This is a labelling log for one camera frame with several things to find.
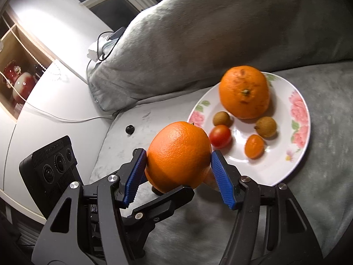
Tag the red and white vase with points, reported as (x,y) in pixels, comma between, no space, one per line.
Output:
(23,87)

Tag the flat grey blanket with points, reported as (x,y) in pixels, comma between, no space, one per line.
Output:
(317,185)

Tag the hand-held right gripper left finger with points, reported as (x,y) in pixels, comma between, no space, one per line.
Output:
(135,176)

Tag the brown longan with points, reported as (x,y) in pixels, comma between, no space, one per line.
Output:
(222,118)
(266,127)

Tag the bumpy orange with stem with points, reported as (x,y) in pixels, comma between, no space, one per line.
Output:
(244,92)

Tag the small dark round fruit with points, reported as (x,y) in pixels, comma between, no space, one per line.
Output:
(130,129)

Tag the small orange kumquat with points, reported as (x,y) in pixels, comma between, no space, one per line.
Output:
(255,146)

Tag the large smooth orange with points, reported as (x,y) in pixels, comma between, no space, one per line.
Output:
(179,154)

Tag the white floral plate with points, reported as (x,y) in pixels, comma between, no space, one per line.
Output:
(264,157)

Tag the rolled grey blanket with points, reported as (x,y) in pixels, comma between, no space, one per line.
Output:
(193,33)

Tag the white cabinet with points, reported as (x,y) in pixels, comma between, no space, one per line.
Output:
(55,19)

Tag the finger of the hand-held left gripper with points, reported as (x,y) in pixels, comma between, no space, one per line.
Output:
(165,204)

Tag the red cherry tomato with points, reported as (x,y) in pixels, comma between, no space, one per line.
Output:
(220,136)

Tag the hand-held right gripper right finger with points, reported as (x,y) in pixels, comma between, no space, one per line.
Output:
(222,182)

